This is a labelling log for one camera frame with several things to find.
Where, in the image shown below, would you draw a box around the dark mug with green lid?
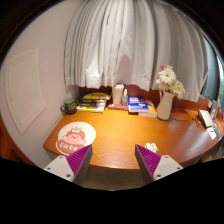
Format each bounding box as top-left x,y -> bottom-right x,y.
61,98 -> 77,115

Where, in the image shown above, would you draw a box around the white tissue box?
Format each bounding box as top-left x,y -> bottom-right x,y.
112,84 -> 124,104

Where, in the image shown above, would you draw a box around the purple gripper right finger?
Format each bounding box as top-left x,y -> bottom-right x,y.
135,144 -> 182,184

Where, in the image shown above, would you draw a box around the black cable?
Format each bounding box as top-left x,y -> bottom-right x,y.
171,105 -> 205,129

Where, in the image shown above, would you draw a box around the stack of dark yellow books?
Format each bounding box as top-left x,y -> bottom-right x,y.
77,92 -> 111,113

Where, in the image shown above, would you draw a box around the yellow book under blue book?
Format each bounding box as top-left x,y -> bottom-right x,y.
138,100 -> 157,117

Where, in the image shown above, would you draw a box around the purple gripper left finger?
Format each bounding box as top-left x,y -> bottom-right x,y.
44,145 -> 93,186

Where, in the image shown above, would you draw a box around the white vase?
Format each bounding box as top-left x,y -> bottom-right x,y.
157,91 -> 175,120

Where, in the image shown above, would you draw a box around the clear sanitizer bottle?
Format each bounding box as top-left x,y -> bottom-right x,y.
121,89 -> 128,106

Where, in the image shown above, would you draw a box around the round cartoon mouse pad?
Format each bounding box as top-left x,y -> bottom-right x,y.
56,122 -> 96,156

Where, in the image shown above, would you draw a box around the white box device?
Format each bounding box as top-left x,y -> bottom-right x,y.
198,110 -> 213,128

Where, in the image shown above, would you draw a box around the white and pink flowers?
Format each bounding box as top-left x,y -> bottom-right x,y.
156,64 -> 186,99

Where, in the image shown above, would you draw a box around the red flat book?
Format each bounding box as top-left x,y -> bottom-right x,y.
107,104 -> 128,111

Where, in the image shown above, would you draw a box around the white curtain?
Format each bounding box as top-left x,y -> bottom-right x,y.
64,0 -> 208,102

